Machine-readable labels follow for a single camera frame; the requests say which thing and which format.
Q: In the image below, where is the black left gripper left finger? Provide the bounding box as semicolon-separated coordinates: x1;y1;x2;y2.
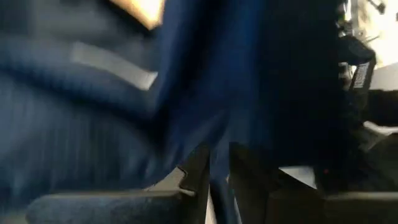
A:
26;146;211;224

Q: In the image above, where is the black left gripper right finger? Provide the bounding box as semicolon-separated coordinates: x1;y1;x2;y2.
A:
228;142;398;224

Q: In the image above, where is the navy blue backpack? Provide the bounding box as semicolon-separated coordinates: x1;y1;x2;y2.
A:
0;0;346;224

